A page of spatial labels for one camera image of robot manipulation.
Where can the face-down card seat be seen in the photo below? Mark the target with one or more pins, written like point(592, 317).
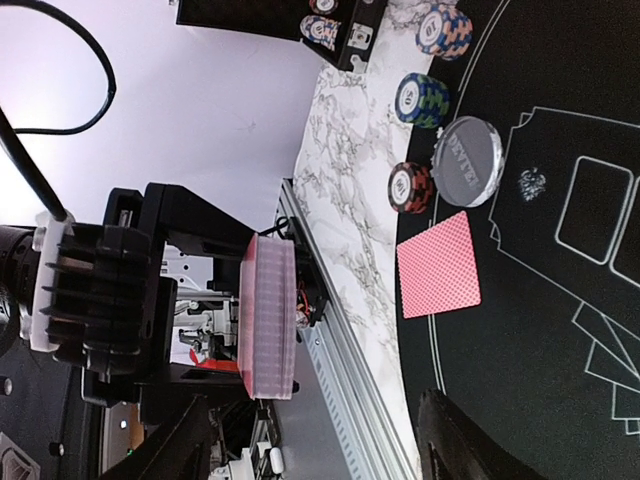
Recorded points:
point(438, 270)

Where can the black poker chip case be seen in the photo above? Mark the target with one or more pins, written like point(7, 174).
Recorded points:
point(342, 32)

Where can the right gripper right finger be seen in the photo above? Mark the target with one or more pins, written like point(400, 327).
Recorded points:
point(452, 446)

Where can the red chip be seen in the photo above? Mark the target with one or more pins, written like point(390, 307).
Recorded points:
point(409, 188)

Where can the red playing card deck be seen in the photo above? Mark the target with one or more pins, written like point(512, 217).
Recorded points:
point(267, 318)

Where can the green chip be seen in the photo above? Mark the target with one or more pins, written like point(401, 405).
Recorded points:
point(422, 101)

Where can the front aluminium rail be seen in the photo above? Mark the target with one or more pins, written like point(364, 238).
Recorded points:
point(364, 430)

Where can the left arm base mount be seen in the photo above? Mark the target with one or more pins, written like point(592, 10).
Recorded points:
point(311, 291)

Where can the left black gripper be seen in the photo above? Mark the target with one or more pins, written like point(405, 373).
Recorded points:
point(112, 310)

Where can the round black poker mat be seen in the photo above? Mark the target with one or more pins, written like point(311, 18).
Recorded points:
point(548, 363)

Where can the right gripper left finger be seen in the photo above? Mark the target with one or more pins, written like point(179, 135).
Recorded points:
point(180, 448)

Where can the clear round dealer button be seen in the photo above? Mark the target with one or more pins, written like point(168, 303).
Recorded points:
point(468, 162)

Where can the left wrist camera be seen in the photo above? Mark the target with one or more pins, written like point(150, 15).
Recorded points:
point(27, 277)

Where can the blue white chip seat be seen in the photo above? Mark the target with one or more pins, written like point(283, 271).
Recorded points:
point(444, 32)

